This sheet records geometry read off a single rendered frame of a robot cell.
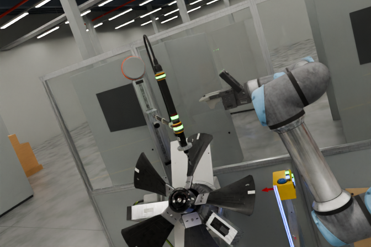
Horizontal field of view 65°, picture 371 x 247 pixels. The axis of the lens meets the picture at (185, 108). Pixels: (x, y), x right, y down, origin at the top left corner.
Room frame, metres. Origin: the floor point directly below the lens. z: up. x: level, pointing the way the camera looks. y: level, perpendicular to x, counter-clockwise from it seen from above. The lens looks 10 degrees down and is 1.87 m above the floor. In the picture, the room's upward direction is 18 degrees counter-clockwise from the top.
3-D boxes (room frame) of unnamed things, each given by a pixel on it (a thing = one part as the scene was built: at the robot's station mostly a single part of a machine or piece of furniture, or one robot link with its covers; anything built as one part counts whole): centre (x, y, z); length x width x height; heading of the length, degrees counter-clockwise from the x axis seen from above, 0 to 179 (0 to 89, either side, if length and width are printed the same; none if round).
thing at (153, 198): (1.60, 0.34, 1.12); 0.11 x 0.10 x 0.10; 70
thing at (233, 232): (1.32, 0.00, 0.98); 0.20 x 0.16 x 0.20; 160
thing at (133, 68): (2.00, 0.25, 1.88); 0.17 x 0.15 x 0.16; 70
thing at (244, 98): (1.21, -0.22, 1.63); 0.12 x 0.08 x 0.09; 70
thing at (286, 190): (1.46, -0.38, 1.02); 0.16 x 0.10 x 0.11; 160
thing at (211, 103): (1.22, -0.11, 1.64); 0.09 x 0.03 x 0.06; 80
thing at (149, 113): (1.91, 0.22, 1.54); 0.10 x 0.07 x 0.08; 15
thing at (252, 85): (1.18, -0.29, 1.64); 0.08 x 0.05 x 0.08; 160
